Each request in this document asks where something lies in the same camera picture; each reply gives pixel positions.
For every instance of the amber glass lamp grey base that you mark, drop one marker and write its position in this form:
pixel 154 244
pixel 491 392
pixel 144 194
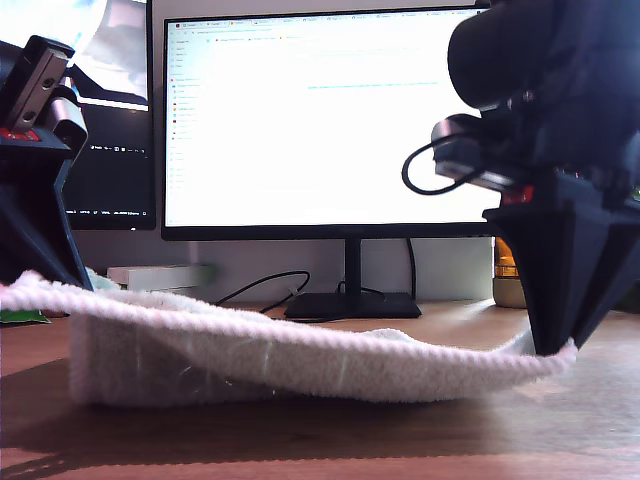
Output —
pixel 505 295

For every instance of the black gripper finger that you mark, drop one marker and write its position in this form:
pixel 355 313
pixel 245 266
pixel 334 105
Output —
pixel 30 225
pixel 550 275
pixel 610 260

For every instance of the white fluffy tea towel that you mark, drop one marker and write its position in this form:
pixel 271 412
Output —
pixel 250 360

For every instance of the monitor with dark screen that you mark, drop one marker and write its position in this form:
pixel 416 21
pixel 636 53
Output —
pixel 115 175

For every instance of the arm grey camera box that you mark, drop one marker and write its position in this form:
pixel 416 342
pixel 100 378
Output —
pixel 455 130
pixel 70 125

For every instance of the long white box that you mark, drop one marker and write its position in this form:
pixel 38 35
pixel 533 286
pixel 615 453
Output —
pixel 160 277

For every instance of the large monitor with white screen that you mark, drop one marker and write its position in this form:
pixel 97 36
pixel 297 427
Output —
pixel 300 150

